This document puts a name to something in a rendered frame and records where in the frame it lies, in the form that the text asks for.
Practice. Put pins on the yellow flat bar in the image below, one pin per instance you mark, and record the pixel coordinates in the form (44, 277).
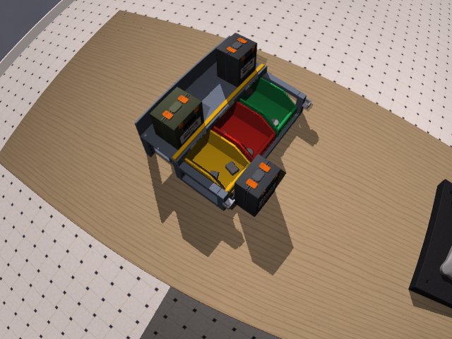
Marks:
(214, 114)

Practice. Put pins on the yellow open bin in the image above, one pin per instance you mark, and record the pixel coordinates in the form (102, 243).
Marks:
(213, 152)

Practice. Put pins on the red bin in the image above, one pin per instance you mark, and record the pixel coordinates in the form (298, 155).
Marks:
(246, 129)

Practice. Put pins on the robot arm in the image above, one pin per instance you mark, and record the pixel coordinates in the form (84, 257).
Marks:
(446, 267)

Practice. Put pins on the green open bin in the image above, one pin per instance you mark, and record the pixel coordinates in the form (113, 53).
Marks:
(271, 102)

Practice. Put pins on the dark grey bin shelf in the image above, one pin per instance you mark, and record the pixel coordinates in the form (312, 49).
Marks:
(202, 82)

